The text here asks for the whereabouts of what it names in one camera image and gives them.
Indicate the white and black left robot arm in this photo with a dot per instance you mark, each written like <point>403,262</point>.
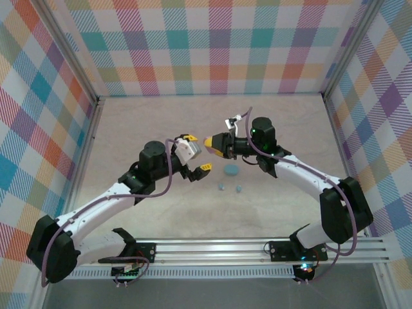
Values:
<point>96,206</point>

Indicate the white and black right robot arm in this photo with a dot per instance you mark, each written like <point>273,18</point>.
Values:
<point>302,175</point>

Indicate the blue earbud charging case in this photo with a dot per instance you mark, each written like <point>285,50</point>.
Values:
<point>231,170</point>

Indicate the green-lit circuit board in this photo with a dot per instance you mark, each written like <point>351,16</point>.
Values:
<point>128,272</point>

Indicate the orange-edged circuit board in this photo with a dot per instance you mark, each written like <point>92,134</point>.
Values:
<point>304,272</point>

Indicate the aluminium table side rail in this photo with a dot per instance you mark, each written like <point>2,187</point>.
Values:
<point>345,161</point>
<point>84,161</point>

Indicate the long aluminium base rail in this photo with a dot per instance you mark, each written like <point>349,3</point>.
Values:
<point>209,249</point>

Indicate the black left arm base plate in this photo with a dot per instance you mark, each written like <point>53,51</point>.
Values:
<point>148,251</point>

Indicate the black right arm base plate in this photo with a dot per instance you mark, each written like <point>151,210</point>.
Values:
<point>280,251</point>

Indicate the aluminium frame post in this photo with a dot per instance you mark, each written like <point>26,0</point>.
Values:
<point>71,54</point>
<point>349,48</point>

